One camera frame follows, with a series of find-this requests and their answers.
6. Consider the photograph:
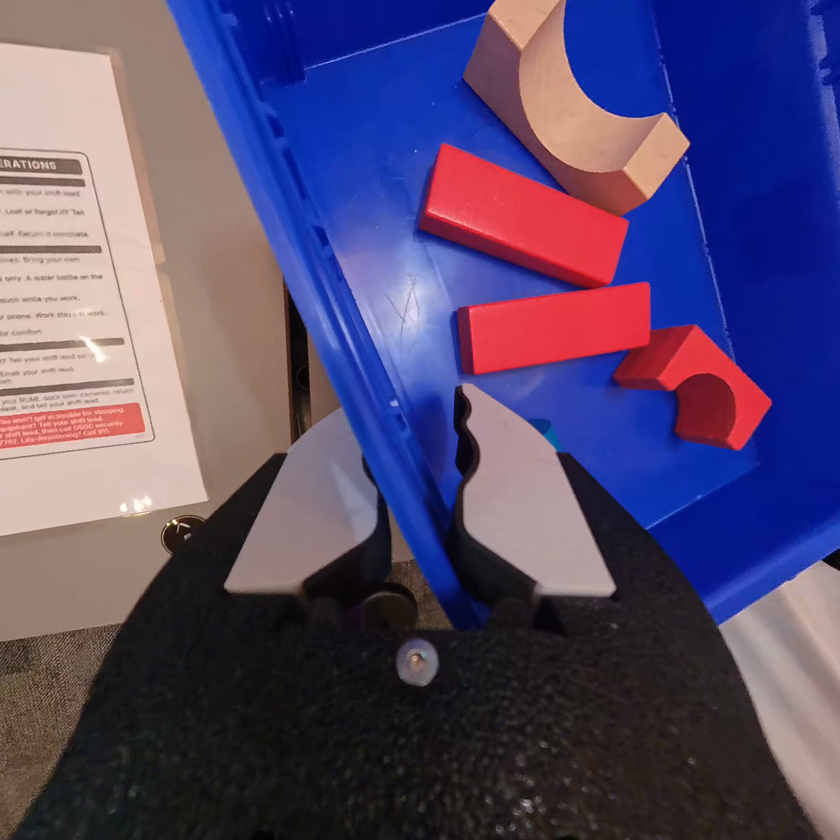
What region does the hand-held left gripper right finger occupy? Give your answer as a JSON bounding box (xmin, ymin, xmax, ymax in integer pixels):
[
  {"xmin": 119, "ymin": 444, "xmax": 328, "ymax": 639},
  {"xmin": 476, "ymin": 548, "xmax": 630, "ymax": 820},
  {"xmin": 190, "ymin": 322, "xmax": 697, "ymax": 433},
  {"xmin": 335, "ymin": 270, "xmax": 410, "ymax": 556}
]
[{"xmin": 449, "ymin": 384, "xmax": 618, "ymax": 611}]

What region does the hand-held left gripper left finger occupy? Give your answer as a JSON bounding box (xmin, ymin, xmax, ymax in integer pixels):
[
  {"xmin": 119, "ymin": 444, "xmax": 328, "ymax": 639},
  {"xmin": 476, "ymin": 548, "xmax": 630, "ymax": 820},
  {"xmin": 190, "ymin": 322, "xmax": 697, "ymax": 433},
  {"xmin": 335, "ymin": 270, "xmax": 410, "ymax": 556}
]
[{"xmin": 224, "ymin": 407, "xmax": 395, "ymax": 608}]

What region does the red rectangular wooden block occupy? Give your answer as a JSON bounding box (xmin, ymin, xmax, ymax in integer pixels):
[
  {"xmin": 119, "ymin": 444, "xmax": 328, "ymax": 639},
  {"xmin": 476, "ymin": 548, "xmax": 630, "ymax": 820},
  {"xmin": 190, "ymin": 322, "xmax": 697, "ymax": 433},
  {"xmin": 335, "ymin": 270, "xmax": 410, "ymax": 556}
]
[
  {"xmin": 419, "ymin": 143, "xmax": 630, "ymax": 290},
  {"xmin": 456, "ymin": 282, "xmax": 652, "ymax": 376}
]

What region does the blue tagged plastic storage bin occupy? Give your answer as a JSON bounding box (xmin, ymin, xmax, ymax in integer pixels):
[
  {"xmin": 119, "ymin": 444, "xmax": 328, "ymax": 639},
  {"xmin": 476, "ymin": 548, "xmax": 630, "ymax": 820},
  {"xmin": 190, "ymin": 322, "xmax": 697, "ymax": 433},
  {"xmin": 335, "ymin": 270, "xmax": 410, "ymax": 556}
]
[{"xmin": 164, "ymin": 0, "xmax": 840, "ymax": 627}]

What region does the black desk grommet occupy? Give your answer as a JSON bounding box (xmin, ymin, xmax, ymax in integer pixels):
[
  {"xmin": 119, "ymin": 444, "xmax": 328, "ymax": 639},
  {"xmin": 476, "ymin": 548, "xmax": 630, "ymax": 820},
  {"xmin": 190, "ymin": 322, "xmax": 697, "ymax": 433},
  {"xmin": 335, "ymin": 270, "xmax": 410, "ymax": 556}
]
[{"xmin": 160, "ymin": 515, "xmax": 207, "ymax": 559}]

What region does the red wooden arch block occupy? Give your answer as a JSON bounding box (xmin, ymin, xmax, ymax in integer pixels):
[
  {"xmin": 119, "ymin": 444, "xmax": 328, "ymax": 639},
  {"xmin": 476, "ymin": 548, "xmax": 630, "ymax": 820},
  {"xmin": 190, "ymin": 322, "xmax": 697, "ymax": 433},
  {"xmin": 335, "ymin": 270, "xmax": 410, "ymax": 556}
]
[{"xmin": 613, "ymin": 325, "xmax": 773, "ymax": 452}]

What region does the laminated printed sheet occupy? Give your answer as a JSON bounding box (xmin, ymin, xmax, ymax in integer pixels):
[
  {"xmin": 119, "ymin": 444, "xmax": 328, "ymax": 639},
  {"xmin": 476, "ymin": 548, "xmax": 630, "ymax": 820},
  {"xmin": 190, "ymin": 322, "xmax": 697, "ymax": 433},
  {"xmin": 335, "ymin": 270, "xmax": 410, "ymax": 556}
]
[{"xmin": 0, "ymin": 42, "xmax": 211, "ymax": 539}]

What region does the person's white shirt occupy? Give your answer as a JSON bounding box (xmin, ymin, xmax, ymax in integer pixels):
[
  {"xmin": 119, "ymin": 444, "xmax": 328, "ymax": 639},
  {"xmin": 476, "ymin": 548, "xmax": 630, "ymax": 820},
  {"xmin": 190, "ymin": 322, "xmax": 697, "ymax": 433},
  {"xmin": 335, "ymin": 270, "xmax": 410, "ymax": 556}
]
[{"xmin": 718, "ymin": 561, "xmax": 840, "ymax": 840}]

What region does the natural wooden arch block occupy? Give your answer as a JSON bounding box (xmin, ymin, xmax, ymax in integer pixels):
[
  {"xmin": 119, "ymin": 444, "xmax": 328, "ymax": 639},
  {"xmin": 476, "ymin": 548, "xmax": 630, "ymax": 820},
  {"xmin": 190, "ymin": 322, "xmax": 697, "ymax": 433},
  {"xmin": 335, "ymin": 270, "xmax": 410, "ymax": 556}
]
[{"xmin": 462, "ymin": 0, "xmax": 691, "ymax": 217}]

